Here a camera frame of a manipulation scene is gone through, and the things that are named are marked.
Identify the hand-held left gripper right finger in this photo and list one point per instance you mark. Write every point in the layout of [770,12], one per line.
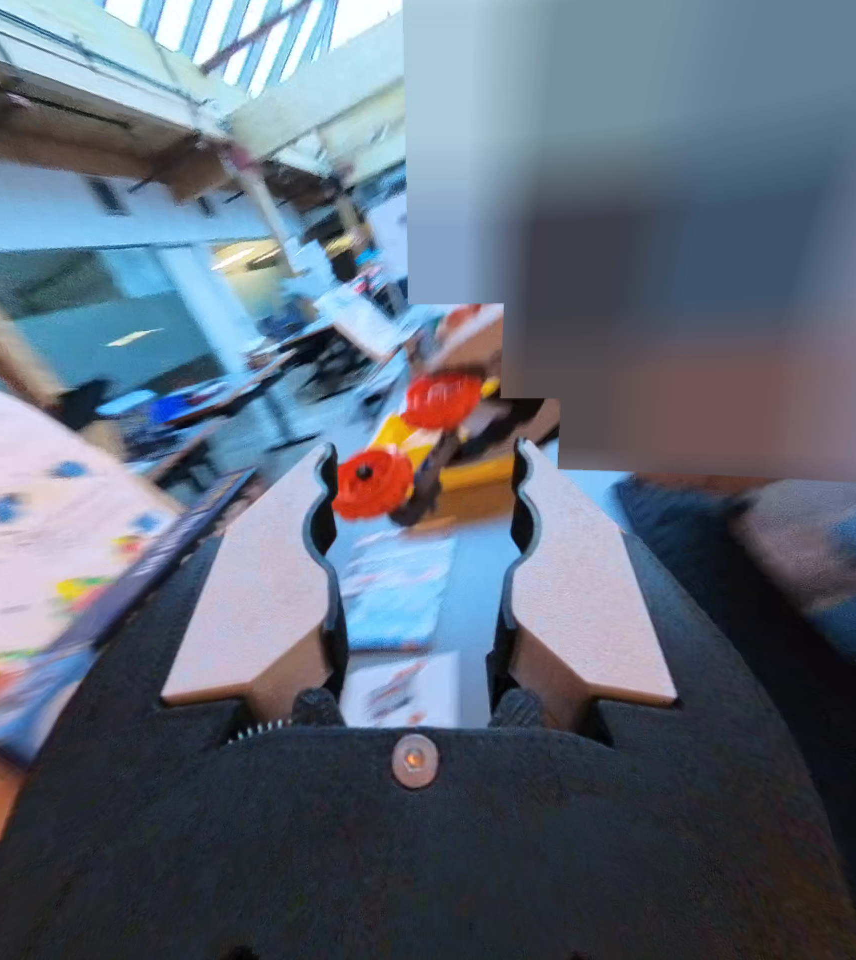
[585,607]

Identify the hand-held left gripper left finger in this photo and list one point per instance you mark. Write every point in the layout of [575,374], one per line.
[263,600]

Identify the orange gear toy assembly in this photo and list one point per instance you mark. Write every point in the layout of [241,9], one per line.
[371,484]

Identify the grey desk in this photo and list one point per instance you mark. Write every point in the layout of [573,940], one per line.
[473,607]

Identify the dark blue robot kit box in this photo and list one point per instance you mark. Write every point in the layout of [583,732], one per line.
[165,547]

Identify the small blue booklet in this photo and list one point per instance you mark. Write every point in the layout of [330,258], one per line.
[394,619]

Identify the white folded leaflet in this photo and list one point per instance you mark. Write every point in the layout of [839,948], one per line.
[413,559]

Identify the white paper sheet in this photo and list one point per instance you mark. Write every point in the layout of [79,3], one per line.
[398,690]

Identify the yellow storage bin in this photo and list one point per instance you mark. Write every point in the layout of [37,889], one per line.
[473,476]

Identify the white instruction sheet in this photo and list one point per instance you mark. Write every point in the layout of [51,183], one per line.
[23,487]

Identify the wooden post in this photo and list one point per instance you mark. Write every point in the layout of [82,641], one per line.
[0,337]

